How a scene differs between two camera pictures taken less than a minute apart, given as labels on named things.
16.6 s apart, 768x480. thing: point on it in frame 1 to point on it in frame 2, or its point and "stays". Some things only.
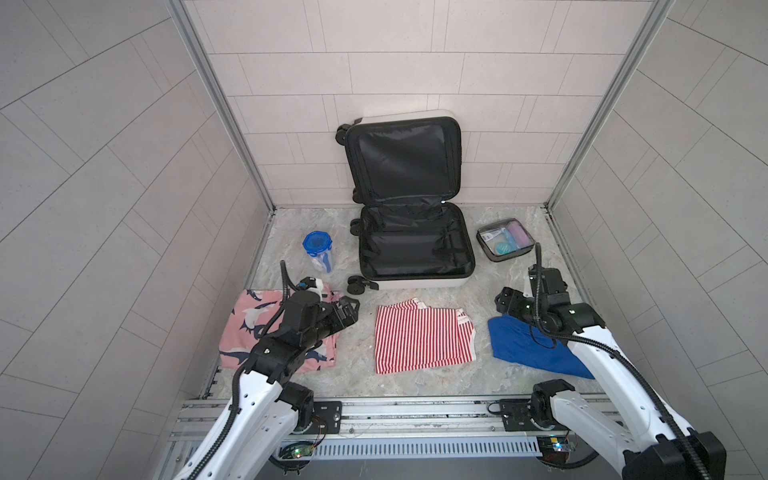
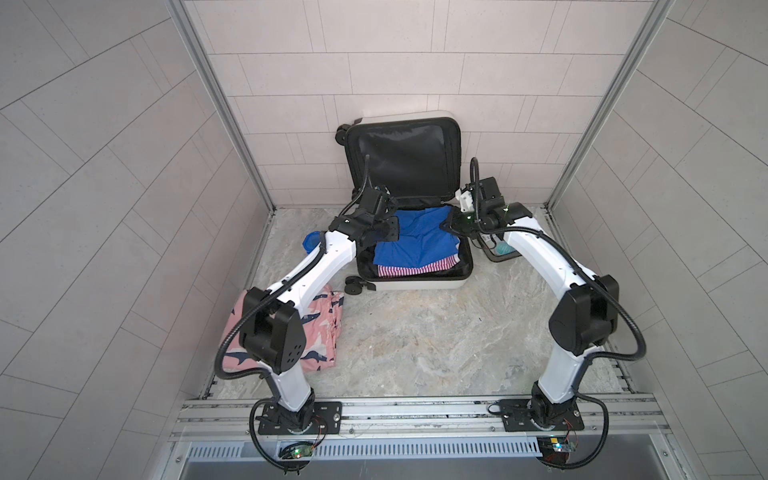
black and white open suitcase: x=407 y=169 stays
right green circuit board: x=554 y=445 stays
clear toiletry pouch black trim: x=504 y=238 stays
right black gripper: x=509 y=306 to x=452 y=223
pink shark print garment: x=248 y=314 stays
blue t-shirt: x=517 y=340 to x=422 y=239
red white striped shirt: x=411 y=336 to x=391 y=271
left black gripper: x=349 y=318 to x=392 y=235
